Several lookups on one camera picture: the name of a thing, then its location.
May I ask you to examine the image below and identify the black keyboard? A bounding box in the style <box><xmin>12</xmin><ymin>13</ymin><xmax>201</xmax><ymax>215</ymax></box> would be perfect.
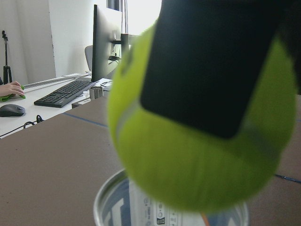
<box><xmin>34</xmin><ymin>80</ymin><xmax>96</xmax><ymax>108</ymax></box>

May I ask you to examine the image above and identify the black computer mouse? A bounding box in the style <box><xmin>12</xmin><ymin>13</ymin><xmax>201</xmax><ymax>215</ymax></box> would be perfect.
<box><xmin>0</xmin><ymin>104</ymin><xmax>26</xmax><ymax>117</ymax></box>

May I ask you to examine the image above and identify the tennis ball table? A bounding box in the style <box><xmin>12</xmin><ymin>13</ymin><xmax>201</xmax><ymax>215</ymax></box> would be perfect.
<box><xmin>107</xmin><ymin>26</ymin><xmax>296</xmax><ymax>213</ymax></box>

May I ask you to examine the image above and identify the small metal cup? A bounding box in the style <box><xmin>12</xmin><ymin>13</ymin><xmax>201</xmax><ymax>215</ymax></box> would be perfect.
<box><xmin>89</xmin><ymin>86</ymin><xmax>103</xmax><ymax>100</ymax></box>

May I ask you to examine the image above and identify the clear tennis ball can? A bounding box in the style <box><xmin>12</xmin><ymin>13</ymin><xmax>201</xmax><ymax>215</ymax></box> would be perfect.
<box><xmin>93</xmin><ymin>169</ymin><xmax>249</xmax><ymax>226</ymax></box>

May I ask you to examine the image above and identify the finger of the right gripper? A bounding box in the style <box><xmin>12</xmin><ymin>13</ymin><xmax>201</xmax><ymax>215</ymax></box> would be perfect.
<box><xmin>140</xmin><ymin>0</ymin><xmax>284</xmax><ymax>138</ymax></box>
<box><xmin>279</xmin><ymin>0</ymin><xmax>301</xmax><ymax>92</ymax></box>

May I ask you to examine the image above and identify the black monitor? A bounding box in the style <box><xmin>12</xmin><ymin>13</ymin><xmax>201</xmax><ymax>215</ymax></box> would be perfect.
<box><xmin>91</xmin><ymin>5</ymin><xmax>122</xmax><ymax>82</ymax></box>

